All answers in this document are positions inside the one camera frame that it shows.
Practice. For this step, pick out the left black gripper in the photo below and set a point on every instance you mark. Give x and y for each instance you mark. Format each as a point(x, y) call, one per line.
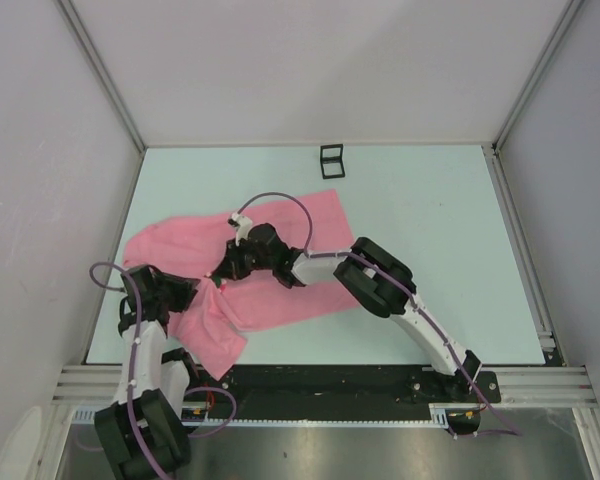
point(184, 288)

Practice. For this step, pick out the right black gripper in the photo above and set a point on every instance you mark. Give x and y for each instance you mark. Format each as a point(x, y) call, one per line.
point(231, 268)

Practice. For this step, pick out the pink t-shirt garment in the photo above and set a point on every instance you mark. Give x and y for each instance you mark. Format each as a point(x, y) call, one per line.
point(213, 329)

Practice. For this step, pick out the plush flower brooch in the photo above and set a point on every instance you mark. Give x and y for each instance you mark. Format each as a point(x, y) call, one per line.
point(219, 282)

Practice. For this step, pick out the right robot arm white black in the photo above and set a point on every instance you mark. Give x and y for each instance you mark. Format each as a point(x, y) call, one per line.
point(377, 280)

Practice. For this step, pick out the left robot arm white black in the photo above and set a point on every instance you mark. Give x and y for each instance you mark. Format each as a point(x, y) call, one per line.
point(141, 432)

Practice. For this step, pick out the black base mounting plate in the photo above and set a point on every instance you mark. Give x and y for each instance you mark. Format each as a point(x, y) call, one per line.
point(338, 392)

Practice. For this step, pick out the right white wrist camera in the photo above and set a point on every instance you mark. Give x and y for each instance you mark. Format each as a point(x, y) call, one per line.
point(242, 226)

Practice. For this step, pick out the front aluminium frame rail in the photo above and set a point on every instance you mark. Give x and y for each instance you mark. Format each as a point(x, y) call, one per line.
point(509, 386)

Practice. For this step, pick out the aluminium frame rail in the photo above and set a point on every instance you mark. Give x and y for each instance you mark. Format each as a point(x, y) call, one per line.
point(531, 284)
point(509, 386)

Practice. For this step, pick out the black square frame stand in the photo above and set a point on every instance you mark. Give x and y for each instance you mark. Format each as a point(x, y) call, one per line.
point(331, 161)

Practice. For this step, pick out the white slotted cable duct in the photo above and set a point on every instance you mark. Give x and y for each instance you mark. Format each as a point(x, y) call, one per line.
point(435, 418)

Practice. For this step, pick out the right aluminium frame rail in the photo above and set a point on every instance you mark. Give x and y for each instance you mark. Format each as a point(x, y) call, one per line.
point(531, 284)

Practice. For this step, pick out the left corner aluminium post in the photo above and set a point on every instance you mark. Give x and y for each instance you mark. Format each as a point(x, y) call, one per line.
point(94, 60)

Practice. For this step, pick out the corner aluminium post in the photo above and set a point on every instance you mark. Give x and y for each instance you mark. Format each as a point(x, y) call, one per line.
point(550, 49)
point(94, 60)

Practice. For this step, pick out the right corner aluminium post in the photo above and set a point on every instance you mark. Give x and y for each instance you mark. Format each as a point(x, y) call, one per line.
point(550, 49)

